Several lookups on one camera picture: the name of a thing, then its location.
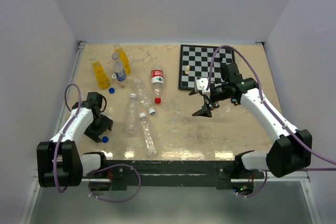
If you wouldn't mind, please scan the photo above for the long clear crushed bottle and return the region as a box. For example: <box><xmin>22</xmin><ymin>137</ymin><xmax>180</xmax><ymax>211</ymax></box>
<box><xmin>139</xmin><ymin>112</ymin><xmax>157</xmax><ymax>157</ymax></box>

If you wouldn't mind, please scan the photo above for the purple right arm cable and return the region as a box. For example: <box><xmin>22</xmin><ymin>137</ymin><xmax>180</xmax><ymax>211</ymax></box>
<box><xmin>206</xmin><ymin>45</ymin><xmax>336</xmax><ymax>171</ymax></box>

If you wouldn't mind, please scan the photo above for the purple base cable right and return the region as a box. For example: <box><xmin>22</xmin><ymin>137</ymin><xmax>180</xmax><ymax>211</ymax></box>
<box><xmin>235</xmin><ymin>170</ymin><xmax>268</xmax><ymax>198</ymax></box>

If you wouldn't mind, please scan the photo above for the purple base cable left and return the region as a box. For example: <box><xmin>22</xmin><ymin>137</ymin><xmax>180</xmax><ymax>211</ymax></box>
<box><xmin>88</xmin><ymin>164</ymin><xmax>142</xmax><ymax>203</ymax></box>

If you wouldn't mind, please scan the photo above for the white chess piece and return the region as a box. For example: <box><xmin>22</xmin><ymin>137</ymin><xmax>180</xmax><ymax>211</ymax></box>
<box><xmin>185</xmin><ymin>65</ymin><xmax>190</xmax><ymax>75</ymax></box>

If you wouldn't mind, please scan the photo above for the red label clear bottle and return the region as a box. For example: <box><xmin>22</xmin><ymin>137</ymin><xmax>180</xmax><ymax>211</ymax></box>
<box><xmin>151</xmin><ymin>65</ymin><xmax>164</xmax><ymax>104</ymax></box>

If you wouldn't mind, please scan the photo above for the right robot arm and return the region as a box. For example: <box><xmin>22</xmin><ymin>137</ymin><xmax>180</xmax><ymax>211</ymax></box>
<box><xmin>190</xmin><ymin>63</ymin><xmax>312</xmax><ymax>178</ymax></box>

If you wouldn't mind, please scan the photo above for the black white chessboard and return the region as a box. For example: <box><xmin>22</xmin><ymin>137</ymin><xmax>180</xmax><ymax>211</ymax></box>
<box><xmin>178</xmin><ymin>45</ymin><xmax>235</xmax><ymax>91</ymax></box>

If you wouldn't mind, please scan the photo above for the black base frame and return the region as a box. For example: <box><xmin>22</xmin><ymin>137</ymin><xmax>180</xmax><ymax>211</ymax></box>
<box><xmin>84</xmin><ymin>160</ymin><xmax>264</xmax><ymax>190</ymax></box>

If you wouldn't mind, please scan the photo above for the yellow tea bottle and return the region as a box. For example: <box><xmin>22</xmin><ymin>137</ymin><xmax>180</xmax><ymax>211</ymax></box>
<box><xmin>113</xmin><ymin>44</ymin><xmax>131</xmax><ymax>75</ymax></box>

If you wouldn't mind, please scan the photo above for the clear crushed bottle middle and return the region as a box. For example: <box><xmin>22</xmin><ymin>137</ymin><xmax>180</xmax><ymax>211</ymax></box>
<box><xmin>132</xmin><ymin>78</ymin><xmax>155</xmax><ymax>115</ymax></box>

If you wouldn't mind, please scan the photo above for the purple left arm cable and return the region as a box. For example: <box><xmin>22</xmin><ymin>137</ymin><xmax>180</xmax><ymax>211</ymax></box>
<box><xmin>52</xmin><ymin>83</ymin><xmax>82</xmax><ymax>194</ymax></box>

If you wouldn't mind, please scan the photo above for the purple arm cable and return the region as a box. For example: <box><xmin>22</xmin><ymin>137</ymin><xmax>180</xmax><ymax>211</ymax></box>
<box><xmin>52</xmin><ymin>83</ymin><xmax>82</xmax><ymax>194</ymax></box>
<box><xmin>206</xmin><ymin>45</ymin><xmax>336</xmax><ymax>171</ymax></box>

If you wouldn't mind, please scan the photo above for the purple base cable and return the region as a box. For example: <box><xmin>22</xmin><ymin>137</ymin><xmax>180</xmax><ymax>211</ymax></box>
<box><xmin>235</xmin><ymin>170</ymin><xmax>268</xmax><ymax>198</ymax></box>
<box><xmin>88</xmin><ymin>164</ymin><xmax>142</xmax><ymax>203</ymax></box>

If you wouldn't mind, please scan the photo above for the clear bottle white cap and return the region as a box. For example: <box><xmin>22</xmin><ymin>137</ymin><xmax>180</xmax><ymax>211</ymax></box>
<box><xmin>126</xmin><ymin>93</ymin><xmax>138</xmax><ymax>135</ymax></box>

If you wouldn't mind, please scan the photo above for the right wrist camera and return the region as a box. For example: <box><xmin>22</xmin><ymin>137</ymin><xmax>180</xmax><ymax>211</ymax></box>
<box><xmin>194</xmin><ymin>78</ymin><xmax>211</xmax><ymax>98</ymax></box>

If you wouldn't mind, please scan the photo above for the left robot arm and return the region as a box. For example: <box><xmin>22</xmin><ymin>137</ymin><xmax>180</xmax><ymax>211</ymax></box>
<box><xmin>37</xmin><ymin>92</ymin><xmax>113</xmax><ymax>188</ymax></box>

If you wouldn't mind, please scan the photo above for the cartoon fridge magnet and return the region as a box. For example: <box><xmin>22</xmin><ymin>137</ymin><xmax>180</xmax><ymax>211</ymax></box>
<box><xmin>209</xmin><ymin>102</ymin><xmax>220</xmax><ymax>110</ymax></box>
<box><xmin>231</xmin><ymin>99</ymin><xmax>238</xmax><ymax>106</ymax></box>

